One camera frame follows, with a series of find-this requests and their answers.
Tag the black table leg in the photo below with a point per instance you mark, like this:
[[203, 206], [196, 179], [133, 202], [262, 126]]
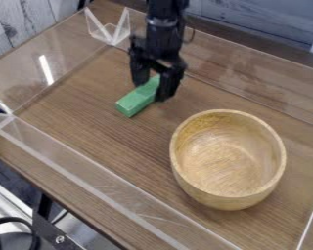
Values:
[[44, 206]]

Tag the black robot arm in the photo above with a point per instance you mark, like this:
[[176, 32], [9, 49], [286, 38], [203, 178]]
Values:
[[166, 10]]

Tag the light wooden bowl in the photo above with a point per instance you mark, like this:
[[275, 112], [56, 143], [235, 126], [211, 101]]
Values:
[[227, 158]]

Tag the clear acrylic tray wall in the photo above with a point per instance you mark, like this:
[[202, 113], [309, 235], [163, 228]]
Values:
[[103, 163]]

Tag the clear acrylic corner bracket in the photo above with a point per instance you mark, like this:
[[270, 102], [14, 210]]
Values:
[[109, 33]]

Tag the black metal bracket with screw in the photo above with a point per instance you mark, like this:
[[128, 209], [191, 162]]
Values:
[[50, 238]]

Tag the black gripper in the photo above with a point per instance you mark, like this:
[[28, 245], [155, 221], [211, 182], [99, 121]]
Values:
[[155, 51]]

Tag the green rectangular block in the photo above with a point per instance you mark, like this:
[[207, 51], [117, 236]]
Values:
[[137, 98]]

